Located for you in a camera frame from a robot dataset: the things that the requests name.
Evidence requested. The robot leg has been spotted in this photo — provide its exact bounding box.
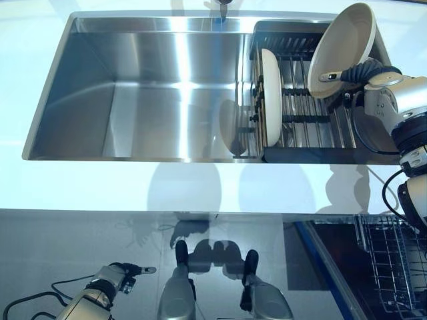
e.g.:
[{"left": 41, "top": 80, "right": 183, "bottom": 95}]
[
  {"left": 157, "top": 239, "right": 198, "bottom": 320},
  {"left": 239, "top": 249, "right": 295, "bottom": 320}
]

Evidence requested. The dishwasher wire rack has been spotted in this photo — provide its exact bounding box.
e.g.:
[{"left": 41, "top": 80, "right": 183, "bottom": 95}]
[{"left": 354, "top": 214, "right": 427, "bottom": 320}]

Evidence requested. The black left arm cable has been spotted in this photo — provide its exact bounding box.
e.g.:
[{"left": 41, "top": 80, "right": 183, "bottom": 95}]
[{"left": 5, "top": 281, "right": 91, "bottom": 320}]

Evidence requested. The stainless steel sink basin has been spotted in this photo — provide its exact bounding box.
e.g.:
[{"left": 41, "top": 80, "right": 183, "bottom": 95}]
[{"left": 21, "top": 11, "right": 402, "bottom": 165}]

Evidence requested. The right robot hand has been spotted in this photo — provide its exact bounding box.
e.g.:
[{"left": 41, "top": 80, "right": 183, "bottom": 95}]
[{"left": 318, "top": 57, "right": 403, "bottom": 91}]

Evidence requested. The small cream plate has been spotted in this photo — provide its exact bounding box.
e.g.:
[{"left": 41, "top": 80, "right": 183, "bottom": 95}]
[{"left": 260, "top": 47, "right": 283, "bottom": 148}]

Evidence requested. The black dish drying rack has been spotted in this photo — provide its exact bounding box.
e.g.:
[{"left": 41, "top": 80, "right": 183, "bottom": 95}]
[{"left": 251, "top": 20, "right": 362, "bottom": 165}]

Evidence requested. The right robot leg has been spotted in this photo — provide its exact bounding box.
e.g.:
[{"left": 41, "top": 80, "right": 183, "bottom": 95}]
[{"left": 239, "top": 249, "right": 295, "bottom": 320}]

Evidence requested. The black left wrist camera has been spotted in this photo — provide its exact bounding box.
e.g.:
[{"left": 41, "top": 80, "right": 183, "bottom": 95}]
[{"left": 121, "top": 276, "right": 137, "bottom": 295}]

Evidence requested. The chrome gooseneck kitchen faucet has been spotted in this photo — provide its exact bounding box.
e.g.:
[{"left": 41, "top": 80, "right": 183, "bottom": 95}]
[{"left": 202, "top": 0, "right": 235, "bottom": 20}]

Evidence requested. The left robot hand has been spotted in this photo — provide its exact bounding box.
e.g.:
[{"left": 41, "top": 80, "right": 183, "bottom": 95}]
[{"left": 95, "top": 261, "right": 157, "bottom": 291}]

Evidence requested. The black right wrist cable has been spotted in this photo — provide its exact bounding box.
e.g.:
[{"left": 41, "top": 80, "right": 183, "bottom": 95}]
[{"left": 351, "top": 89, "right": 402, "bottom": 157}]

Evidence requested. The black right forearm cable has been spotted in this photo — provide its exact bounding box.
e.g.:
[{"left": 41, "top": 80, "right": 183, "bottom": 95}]
[{"left": 381, "top": 167, "right": 408, "bottom": 218}]

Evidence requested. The left robot leg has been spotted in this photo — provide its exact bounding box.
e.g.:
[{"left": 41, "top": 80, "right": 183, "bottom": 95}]
[{"left": 157, "top": 239, "right": 198, "bottom": 320}]

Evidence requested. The large cream plate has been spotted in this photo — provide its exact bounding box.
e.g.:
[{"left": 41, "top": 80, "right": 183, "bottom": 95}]
[{"left": 306, "top": 2, "right": 379, "bottom": 99}]

